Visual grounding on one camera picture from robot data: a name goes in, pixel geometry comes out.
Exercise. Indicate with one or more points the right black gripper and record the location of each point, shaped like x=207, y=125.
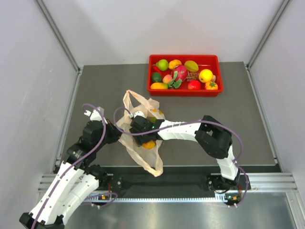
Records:
x=140, y=140

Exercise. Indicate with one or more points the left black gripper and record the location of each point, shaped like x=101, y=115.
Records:
x=116, y=133

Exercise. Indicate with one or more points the translucent banana print plastic bag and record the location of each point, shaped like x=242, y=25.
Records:
x=148, y=159

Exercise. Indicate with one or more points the red strawberry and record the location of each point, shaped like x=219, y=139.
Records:
x=179, y=74

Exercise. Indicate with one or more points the orange fruit taken from bag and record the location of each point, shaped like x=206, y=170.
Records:
x=174, y=63

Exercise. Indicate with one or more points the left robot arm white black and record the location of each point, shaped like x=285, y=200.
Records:
x=75, y=180

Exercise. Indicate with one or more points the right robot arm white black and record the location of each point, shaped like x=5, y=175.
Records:
x=211, y=135

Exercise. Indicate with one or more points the yellow orange fruit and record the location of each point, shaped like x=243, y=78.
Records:
x=205, y=75

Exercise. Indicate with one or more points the yellow green mango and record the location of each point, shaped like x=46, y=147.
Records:
x=159, y=86

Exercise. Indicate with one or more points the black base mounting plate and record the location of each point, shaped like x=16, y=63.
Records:
x=192, y=180

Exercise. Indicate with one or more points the green avocado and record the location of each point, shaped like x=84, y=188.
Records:
x=156, y=77

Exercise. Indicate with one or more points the pink peach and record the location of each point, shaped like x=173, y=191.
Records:
x=167, y=78

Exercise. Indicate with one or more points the red chili pepper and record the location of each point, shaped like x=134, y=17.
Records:
x=156, y=69

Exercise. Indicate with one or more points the red plastic tray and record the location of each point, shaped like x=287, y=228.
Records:
x=204, y=62

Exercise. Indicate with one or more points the green pear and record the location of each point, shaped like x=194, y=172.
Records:
x=162, y=65

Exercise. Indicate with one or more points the red apple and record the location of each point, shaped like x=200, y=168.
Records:
x=194, y=85

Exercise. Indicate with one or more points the purple grapes bunch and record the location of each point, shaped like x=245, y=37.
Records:
x=192, y=76

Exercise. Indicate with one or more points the yellow starfruit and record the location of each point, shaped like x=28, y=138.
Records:
x=191, y=66

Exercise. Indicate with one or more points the orange persimmon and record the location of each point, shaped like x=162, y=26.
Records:
x=210, y=85

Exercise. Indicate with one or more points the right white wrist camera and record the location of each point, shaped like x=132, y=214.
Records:
x=137, y=113

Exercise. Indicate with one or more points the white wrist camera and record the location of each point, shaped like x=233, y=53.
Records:
x=137, y=113
x=94, y=115

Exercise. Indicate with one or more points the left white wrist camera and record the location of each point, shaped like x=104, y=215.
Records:
x=94, y=115

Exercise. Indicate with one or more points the grey slotted cable duct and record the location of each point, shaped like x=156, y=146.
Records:
x=99, y=198

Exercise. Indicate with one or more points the aluminium frame rail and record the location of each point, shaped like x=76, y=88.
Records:
x=272, y=182

